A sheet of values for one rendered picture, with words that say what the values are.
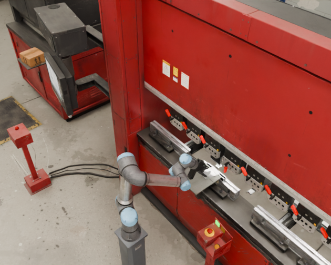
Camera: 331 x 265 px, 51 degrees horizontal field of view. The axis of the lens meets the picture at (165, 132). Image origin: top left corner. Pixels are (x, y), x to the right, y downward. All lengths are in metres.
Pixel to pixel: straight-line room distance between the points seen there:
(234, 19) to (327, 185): 1.02
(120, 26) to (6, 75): 3.76
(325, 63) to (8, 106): 4.45
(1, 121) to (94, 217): 2.10
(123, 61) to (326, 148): 1.59
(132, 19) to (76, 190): 2.09
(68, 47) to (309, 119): 1.69
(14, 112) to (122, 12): 3.02
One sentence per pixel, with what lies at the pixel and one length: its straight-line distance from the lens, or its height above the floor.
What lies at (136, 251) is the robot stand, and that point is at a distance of 2.74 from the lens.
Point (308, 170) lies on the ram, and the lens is 2.08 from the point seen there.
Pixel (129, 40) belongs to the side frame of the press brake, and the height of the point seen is 1.81.
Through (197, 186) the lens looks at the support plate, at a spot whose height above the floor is 1.00.
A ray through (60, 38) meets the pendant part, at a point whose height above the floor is 1.90.
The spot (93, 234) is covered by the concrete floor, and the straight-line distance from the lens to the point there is 3.63.
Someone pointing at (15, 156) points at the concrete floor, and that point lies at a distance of 4.58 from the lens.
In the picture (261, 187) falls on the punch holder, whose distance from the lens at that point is 2.41.
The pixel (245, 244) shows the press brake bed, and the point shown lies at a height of 0.73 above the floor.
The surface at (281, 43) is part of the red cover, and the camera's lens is 1.83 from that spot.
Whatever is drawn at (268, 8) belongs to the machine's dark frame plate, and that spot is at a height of 2.30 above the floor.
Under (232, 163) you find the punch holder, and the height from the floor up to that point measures 1.25.
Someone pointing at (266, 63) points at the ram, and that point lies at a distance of 1.94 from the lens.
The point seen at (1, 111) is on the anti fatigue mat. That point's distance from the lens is 5.35.
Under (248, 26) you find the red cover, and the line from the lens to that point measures 1.93.
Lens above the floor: 3.03
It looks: 42 degrees down
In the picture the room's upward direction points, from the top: 1 degrees clockwise
